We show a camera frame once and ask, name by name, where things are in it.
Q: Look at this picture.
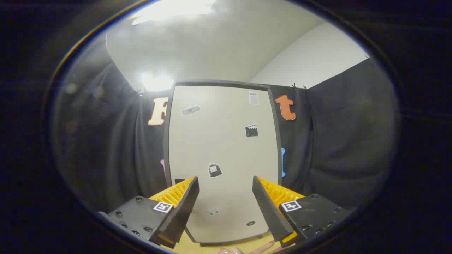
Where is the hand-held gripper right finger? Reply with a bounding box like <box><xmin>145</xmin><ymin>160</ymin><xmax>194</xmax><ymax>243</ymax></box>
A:
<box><xmin>252</xmin><ymin>175</ymin><xmax>355</xmax><ymax>248</ymax></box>

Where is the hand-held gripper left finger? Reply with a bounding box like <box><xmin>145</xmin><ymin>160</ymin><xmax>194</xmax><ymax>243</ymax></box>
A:
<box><xmin>98</xmin><ymin>176</ymin><xmax>200</xmax><ymax>249</ymax></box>

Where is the grey shoe cabinet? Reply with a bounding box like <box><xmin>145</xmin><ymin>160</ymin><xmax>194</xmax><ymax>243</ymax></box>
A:
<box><xmin>163</xmin><ymin>80</ymin><xmax>283</xmax><ymax>247</ymax></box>

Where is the white shoe cabinet door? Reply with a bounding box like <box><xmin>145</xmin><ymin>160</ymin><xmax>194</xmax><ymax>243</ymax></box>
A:
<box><xmin>169</xmin><ymin>86</ymin><xmax>279</xmax><ymax>244</ymax></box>

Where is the black backdrop cloth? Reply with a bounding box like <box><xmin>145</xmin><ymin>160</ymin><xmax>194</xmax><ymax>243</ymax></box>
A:
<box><xmin>53</xmin><ymin>58</ymin><xmax>399</xmax><ymax>216</ymax></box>

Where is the ceiling light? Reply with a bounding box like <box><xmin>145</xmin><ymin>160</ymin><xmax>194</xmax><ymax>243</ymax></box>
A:
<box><xmin>131</xmin><ymin>0</ymin><xmax>218</xmax><ymax>26</ymax></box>

